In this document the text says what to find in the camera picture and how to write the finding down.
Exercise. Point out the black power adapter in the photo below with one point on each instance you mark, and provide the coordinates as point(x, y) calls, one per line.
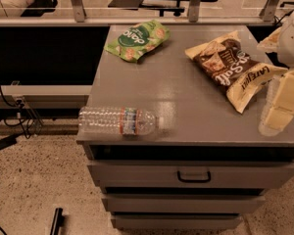
point(8, 141)

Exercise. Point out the metal railing frame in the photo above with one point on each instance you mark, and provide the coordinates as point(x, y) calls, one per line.
point(219, 12)

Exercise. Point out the grey drawer cabinet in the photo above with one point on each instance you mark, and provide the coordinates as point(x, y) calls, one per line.
point(202, 132)

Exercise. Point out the black drawer handle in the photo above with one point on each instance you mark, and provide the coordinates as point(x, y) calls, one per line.
point(194, 178)

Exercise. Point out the black floor stand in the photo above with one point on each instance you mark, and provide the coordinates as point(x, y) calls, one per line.
point(57, 222)

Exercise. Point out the green snack bag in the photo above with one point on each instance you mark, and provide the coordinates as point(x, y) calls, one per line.
point(138, 40)

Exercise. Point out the clear plastic water bottle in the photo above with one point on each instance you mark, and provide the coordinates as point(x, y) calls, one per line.
point(118, 121)

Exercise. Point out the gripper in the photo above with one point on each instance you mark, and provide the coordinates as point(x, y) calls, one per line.
point(293, 41)

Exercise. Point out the brown and cream chip bag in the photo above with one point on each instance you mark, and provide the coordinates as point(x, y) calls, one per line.
point(224, 61)

